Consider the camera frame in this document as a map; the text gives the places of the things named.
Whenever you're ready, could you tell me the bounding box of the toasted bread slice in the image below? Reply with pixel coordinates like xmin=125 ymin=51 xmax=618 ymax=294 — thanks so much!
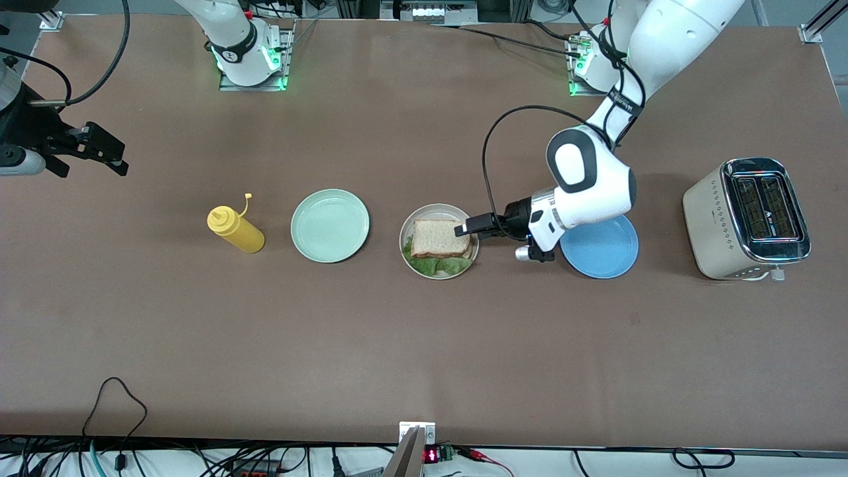
xmin=410 ymin=219 xmax=473 ymax=260

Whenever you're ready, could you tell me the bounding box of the green lettuce leaf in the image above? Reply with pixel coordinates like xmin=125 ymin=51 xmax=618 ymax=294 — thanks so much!
xmin=402 ymin=240 xmax=475 ymax=278

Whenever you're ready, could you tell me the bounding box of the yellow squeeze bottle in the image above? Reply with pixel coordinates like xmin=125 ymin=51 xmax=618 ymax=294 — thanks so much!
xmin=207 ymin=193 xmax=266 ymax=254

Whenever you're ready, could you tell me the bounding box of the beige plate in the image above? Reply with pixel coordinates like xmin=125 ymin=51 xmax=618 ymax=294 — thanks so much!
xmin=399 ymin=203 xmax=480 ymax=280

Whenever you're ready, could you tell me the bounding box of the blue plate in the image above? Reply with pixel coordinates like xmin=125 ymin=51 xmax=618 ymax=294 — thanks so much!
xmin=560 ymin=213 xmax=640 ymax=280

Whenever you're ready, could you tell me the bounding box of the mint green plate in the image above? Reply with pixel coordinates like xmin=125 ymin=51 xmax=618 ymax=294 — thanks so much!
xmin=290 ymin=189 xmax=370 ymax=264

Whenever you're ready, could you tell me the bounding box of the beige chrome toaster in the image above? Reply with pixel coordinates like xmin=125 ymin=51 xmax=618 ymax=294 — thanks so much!
xmin=682 ymin=157 xmax=813 ymax=283

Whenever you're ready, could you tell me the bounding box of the metal device with lights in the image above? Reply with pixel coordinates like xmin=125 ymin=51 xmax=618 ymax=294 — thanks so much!
xmin=380 ymin=0 xmax=479 ymax=25

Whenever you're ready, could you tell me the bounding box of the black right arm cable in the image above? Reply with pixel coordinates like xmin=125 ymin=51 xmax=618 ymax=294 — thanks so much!
xmin=0 ymin=0 xmax=131 ymax=107

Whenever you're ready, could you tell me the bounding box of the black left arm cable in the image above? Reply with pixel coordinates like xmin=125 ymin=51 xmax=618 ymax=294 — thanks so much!
xmin=482 ymin=105 xmax=627 ymax=242

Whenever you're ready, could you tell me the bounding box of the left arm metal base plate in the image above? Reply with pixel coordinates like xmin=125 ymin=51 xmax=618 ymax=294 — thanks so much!
xmin=565 ymin=33 xmax=641 ymax=99

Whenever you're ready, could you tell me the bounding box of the black cable to arm base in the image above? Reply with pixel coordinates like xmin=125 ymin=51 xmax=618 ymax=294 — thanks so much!
xmin=431 ymin=20 xmax=584 ymax=57

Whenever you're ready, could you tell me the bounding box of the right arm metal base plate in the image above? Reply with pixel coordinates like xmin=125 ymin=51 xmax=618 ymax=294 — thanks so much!
xmin=219 ymin=19 xmax=296 ymax=92

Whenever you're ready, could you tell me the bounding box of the metal post base bracket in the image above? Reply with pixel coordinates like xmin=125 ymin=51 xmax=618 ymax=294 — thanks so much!
xmin=399 ymin=421 xmax=437 ymax=446

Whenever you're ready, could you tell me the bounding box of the red clip cable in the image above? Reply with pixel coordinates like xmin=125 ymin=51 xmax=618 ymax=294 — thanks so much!
xmin=456 ymin=447 xmax=514 ymax=477

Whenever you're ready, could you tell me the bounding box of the aluminium extrusion post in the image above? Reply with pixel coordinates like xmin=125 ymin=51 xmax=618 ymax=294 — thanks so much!
xmin=383 ymin=427 xmax=425 ymax=477

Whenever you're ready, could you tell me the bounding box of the black looped table cable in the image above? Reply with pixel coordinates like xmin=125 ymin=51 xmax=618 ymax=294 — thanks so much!
xmin=81 ymin=377 xmax=148 ymax=472

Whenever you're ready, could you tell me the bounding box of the black coiled cable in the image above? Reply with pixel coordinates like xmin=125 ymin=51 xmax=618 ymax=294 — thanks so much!
xmin=672 ymin=449 xmax=736 ymax=470

